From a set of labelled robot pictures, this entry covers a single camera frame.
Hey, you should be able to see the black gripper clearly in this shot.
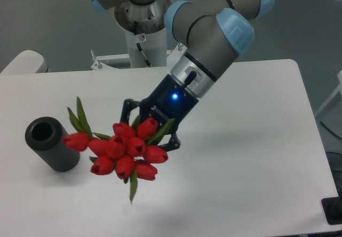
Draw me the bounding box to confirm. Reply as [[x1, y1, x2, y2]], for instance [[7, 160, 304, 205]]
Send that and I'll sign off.
[[120, 74, 198, 151]]

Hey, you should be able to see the red tulip bouquet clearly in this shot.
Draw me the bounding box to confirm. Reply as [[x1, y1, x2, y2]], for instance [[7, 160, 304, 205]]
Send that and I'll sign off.
[[62, 98, 175, 201]]

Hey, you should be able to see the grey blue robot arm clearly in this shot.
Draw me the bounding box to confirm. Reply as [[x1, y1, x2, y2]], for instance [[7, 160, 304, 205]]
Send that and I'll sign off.
[[90, 0, 275, 151]]

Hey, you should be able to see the dark grey ribbed vase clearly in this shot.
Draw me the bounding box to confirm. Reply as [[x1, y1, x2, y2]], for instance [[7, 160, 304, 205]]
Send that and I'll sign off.
[[25, 117, 80, 172]]

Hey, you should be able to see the white chair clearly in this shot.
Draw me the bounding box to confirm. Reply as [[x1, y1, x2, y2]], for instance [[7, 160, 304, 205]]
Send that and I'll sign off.
[[1, 50, 51, 75]]

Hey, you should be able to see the white furniture leg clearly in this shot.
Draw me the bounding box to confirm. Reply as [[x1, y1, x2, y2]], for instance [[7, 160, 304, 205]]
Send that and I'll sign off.
[[314, 71, 341, 120]]

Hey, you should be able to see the black table clamp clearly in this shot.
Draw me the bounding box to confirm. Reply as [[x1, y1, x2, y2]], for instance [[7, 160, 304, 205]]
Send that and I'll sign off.
[[321, 197, 341, 225]]

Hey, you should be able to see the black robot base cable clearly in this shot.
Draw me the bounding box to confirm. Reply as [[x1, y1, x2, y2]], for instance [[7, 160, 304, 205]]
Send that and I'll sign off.
[[133, 21, 153, 68]]

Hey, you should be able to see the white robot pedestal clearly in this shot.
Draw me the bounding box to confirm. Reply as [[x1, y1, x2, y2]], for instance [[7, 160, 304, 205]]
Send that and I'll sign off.
[[90, 0, 188, 72]]

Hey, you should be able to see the black floor cable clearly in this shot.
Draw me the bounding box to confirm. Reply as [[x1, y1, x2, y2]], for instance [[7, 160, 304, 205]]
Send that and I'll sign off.
[[320, 119, 342, 139]]

